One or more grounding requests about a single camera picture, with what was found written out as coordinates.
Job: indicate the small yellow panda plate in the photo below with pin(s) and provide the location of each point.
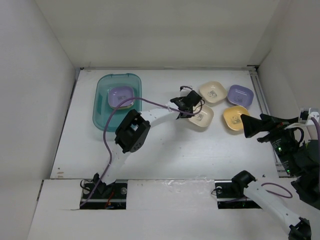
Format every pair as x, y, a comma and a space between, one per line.
232, 117

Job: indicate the teal plastic bin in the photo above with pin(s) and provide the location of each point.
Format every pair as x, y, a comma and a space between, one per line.
101, 108

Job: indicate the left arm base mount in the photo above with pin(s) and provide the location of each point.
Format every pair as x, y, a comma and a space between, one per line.
113, 197

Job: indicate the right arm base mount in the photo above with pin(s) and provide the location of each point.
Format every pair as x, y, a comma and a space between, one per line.
228, 198

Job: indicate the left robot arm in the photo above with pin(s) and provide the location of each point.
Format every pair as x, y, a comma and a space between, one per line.
133, 130

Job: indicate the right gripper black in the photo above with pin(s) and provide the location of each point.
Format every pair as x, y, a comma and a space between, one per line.
280, 127

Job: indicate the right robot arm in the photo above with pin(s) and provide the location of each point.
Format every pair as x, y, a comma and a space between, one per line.
300, 159

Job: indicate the aluminium rail right edge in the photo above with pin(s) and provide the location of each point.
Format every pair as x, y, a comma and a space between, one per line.
264, 109

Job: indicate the cream panda plate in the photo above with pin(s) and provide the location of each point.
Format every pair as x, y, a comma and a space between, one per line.
201, 121
212, 92

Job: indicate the purple panda plate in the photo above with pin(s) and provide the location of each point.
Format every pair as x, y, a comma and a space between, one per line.
118, 94
240, 96

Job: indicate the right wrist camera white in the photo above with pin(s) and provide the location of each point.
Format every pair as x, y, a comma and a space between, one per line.
310, 113

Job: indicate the large yellow panda plate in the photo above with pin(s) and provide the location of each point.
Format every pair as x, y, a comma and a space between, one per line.
122, 107

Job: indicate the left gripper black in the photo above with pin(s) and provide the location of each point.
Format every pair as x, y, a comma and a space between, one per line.
189, 116

